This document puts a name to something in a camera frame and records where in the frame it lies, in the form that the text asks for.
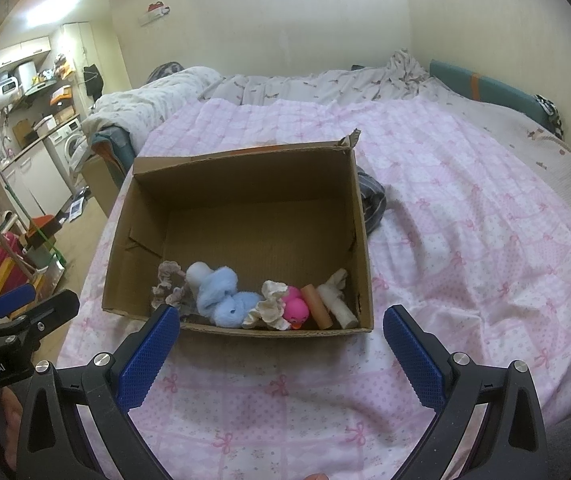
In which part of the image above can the white kitchen cabinet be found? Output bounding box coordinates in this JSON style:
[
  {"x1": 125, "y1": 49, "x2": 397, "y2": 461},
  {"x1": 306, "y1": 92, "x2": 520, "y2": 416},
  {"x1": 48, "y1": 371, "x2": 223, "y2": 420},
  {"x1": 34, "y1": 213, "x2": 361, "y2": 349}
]
[{"x1": 0, "y1": 149, "x2": 74, "y2": 222}]

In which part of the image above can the orange foam cylinder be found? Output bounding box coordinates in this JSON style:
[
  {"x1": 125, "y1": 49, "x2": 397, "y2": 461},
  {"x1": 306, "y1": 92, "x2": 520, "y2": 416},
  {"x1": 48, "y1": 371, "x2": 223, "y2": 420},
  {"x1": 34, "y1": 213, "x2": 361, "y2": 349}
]
[{"x1": 300, "y1": 284, "x2": 335, "y2": 331}]

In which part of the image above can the pink bow-print blanket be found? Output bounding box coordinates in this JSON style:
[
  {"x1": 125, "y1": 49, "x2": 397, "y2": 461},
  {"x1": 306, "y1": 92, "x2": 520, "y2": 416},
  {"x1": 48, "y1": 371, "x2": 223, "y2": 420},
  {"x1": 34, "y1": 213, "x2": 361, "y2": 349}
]
[{"x1": 58, "y1": 97, "x2": 571, "y2": 480}]

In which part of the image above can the white knotted cloth toy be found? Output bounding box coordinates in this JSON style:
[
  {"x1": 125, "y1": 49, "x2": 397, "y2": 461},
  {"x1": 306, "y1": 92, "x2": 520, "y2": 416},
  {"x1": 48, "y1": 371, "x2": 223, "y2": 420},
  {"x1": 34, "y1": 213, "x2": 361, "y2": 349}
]
[{"x1": 315, "y1": 268, "x2": 359, "y2": 330}]

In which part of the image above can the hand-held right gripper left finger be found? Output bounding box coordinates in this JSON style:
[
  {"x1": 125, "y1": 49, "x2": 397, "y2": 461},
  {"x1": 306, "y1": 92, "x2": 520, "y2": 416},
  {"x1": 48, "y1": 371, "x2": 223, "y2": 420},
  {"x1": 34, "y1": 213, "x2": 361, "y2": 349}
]
[{"x1": 15, "y1": 304, "x2": 181, "y2": 480}]

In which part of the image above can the dark grey pillow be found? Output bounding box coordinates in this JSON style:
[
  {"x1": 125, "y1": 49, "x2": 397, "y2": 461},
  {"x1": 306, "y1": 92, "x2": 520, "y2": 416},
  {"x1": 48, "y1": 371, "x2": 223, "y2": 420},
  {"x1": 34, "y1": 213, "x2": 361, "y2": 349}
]
[{"x1": 148, "y1": 61, "x2": 184, "y2": 81}]

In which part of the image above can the brown cardboard box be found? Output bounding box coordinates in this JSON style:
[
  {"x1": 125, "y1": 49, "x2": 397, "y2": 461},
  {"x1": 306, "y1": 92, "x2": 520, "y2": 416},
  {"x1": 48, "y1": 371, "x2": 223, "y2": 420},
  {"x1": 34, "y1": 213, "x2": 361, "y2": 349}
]
[{"x1": 101, "y1": 127, "x2": 375, "y2": 338}]

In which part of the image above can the dark striped cloth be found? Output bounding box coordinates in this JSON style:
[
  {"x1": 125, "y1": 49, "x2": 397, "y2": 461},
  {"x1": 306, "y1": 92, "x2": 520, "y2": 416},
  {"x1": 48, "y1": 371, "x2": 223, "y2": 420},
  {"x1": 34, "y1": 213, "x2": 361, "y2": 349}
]
[{"x1": 358, "y1": 170, "x2": 387, "y2": 234}]

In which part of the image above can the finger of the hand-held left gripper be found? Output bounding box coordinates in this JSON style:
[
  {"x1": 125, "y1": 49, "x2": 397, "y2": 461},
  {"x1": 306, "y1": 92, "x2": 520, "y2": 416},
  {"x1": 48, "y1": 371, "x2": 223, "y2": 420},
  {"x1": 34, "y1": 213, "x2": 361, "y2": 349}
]
[
  {"x1": 0, "y1": 289, "x2": 81, "y2": 353},
  {"x1": 0, "y1": 283, "x2": 37, "y2": 323}
]

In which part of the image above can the light blue plush toy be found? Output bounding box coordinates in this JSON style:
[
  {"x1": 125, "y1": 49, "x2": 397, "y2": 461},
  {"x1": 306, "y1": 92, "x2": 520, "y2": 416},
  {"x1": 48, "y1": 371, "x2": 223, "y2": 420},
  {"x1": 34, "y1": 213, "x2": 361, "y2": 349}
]
[{"x1": 195, "y1": 267, "x2": 264, "y2": 330}]

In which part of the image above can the brown ruffled scrunchie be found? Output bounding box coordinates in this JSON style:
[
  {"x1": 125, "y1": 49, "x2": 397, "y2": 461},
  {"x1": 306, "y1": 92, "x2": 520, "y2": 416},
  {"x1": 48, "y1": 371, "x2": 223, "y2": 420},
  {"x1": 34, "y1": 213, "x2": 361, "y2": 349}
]
[{"x1": 151, "y1": 260, "x2": 192, "y2": 319}]

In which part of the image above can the teal headboard cushion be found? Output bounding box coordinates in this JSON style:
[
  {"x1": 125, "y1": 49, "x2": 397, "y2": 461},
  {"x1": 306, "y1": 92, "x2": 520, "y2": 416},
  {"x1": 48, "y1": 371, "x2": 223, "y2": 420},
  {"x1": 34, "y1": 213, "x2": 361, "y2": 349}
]
[{"x1": 429, "y1": 58, "x2": 551, "y2": 126}]

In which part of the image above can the black hanging bag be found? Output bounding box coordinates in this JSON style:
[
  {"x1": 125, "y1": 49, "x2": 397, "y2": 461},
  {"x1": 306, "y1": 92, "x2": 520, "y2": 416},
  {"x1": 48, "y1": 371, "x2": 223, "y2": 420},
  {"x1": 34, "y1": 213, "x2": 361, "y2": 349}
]
[{"x1": 84, "y1": 64, "x2": 104, "y2": 97}]

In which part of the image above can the red suitcase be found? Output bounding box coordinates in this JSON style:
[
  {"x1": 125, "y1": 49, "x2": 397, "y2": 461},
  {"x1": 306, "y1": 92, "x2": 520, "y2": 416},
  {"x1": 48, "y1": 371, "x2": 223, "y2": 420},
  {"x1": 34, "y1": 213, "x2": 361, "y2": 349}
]
[{"x1": 0, "y1": 232, "x2": 30, "y2": 299}]

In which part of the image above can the white patterned duvet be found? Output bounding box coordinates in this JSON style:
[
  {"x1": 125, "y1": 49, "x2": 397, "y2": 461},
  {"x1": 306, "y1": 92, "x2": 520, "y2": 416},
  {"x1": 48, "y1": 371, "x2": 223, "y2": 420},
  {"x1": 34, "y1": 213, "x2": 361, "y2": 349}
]
[{"x1": 85, "y1": 50, "x2": 433, "y2": 148}]

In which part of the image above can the wall-mounted white holder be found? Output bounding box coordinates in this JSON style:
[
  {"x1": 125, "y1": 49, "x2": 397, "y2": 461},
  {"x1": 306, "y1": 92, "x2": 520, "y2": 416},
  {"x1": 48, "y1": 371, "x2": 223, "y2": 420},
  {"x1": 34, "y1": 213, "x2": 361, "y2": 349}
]
[{"x1": 138, "y1": 1, "x2": 171, "y2": 26}]

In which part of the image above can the cream ruffled scrunchie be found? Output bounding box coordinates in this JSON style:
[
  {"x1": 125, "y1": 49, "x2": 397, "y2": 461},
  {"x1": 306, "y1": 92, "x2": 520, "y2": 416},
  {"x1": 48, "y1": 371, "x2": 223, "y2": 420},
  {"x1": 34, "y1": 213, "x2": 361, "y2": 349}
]
[{"x1": 242, "y1": 280, "x2": 289, "y2": 331}]

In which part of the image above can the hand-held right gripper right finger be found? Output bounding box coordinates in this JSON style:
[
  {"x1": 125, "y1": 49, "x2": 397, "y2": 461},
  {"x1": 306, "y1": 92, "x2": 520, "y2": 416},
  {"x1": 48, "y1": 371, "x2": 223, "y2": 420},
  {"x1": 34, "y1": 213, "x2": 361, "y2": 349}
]
[{"x1": 383, "y1": 304, "x2": 549, "y2": 480}]

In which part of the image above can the black-white checked cloth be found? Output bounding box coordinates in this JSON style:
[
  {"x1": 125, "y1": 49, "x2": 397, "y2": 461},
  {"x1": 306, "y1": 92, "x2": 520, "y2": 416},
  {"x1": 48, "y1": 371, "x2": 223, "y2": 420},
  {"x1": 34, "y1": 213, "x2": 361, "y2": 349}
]
[{"x1": 534, "y1": 94, "x2": 565, "y2": 142}]

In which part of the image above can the white washing machine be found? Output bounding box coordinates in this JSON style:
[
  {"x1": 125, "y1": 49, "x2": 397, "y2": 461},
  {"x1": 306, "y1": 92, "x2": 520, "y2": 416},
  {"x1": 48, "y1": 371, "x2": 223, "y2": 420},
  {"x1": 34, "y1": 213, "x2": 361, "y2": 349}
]
[{"x1": 48, "y1": 117, "x2": 89, "y2": 194}]

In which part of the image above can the pink rubber duck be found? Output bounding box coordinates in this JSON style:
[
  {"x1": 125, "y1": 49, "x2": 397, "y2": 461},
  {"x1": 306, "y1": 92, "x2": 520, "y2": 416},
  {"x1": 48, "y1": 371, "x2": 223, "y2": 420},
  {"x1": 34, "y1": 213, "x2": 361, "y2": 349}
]
[{"x1": 280, "y1": 286, "x2": 312, "y2": 332}]

